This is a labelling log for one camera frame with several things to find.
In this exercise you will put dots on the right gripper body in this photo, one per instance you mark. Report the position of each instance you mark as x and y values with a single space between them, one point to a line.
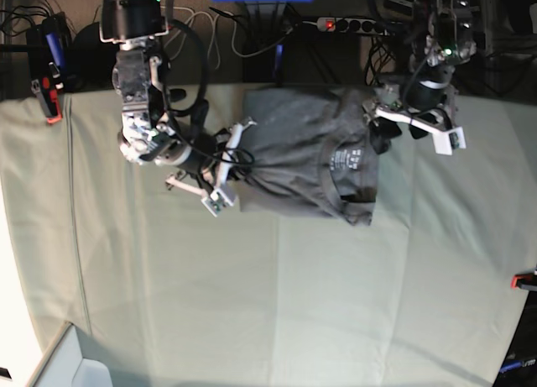
208 162

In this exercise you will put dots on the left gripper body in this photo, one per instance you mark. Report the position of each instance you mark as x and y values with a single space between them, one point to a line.
388 103

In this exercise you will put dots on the dark grey t-shirt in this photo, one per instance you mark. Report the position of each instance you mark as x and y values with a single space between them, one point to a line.
313 154

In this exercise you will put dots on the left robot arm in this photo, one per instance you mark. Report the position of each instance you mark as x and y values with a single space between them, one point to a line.
419 94

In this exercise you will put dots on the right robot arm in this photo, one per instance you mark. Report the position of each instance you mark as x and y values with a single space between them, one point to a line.
153 131

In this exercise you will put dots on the white power strip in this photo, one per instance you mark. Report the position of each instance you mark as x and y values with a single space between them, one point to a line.
351 25

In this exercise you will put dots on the black round floor base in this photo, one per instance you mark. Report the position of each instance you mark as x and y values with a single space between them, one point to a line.
91 61

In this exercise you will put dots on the red clamp right edge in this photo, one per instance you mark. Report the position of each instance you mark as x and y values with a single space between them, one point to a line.
525 281

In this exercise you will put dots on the red clamp edge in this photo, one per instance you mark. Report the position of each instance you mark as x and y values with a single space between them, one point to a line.
525 281
47 94

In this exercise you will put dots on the pale green table cloth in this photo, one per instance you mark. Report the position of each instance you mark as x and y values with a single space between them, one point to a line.
168 295

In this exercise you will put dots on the red clamp left edge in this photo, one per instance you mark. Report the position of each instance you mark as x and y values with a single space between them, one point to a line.
47 94

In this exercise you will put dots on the grey plastic bin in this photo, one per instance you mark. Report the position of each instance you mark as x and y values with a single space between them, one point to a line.
64 365

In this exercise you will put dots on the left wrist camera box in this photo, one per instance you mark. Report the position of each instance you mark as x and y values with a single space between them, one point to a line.
446 142

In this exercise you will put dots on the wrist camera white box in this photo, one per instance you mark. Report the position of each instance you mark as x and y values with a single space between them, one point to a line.
219 199

